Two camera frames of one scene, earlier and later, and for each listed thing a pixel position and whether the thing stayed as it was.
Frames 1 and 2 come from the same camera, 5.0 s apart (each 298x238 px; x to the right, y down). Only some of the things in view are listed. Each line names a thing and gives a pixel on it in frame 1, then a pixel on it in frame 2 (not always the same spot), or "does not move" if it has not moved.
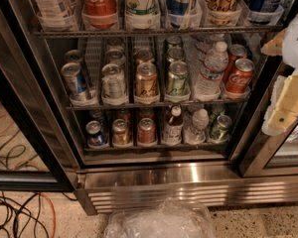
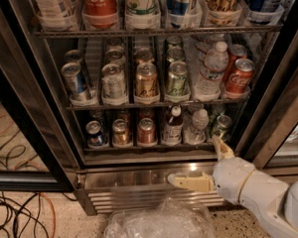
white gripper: x=297 y=45 -> x=231 y=177
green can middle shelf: x=178 y=84 does not move
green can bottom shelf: x=220 y=131 does not move
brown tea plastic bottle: x=174 y=126 does not move
